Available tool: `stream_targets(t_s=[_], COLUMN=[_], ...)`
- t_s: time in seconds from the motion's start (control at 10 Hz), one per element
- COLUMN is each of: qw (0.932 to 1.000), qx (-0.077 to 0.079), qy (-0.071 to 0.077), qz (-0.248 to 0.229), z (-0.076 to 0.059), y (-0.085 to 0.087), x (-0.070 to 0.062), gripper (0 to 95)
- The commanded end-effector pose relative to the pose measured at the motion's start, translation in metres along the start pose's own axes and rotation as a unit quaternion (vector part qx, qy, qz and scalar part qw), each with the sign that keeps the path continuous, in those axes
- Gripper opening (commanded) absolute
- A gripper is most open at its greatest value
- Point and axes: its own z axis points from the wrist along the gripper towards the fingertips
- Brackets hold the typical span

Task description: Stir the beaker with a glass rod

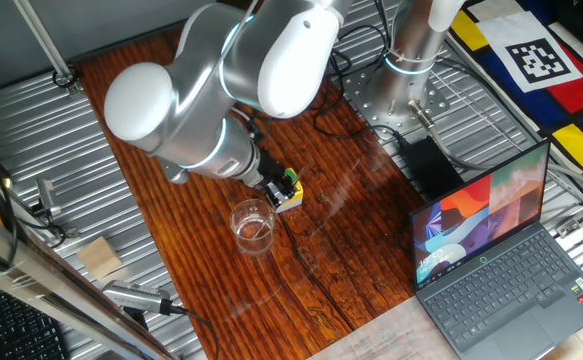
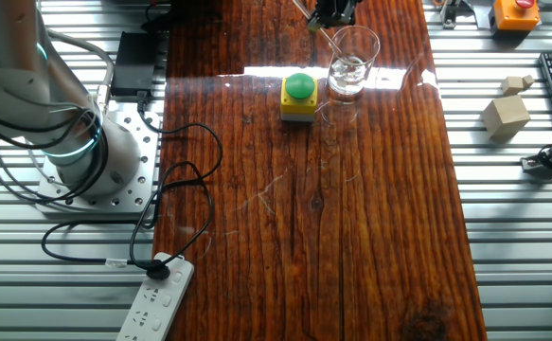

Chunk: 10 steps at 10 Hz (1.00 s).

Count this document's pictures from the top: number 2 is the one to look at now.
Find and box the grey metal clamp bracket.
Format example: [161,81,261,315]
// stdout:
[520,139,552,180]

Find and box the large wooden cube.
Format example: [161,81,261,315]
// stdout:
[481,94,532,141]

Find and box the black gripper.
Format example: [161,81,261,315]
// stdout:
[306,0,365,33]

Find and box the clear glass stirring rod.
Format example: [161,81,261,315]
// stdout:
[292,0,352,77]

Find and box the black power adapter brick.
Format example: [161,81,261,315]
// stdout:
[110,30,156,99]

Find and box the yellow box green push button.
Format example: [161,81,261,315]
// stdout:
[279,72,320,124]

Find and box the orange box red stop button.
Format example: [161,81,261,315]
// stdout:
[492,0,542,32]

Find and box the clear glass beaker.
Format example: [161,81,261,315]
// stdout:
[325,24,382,104]

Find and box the perforated aluminium base plate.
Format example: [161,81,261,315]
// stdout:
[35,111,162,213]

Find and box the white power strip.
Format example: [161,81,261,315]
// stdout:
[116,251,196,341]

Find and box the thick grey robot cable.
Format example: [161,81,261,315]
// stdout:
[47,30,116,104]

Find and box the small wooden cube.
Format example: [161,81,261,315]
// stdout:
[501,75,525,98]

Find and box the black power cord with plug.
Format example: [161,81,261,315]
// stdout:
[41,97,224,281]

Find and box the silver metal bracket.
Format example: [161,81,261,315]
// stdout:
[438,0,492,29]

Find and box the black adapter output cable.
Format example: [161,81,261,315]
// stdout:
[142,0,172,34]

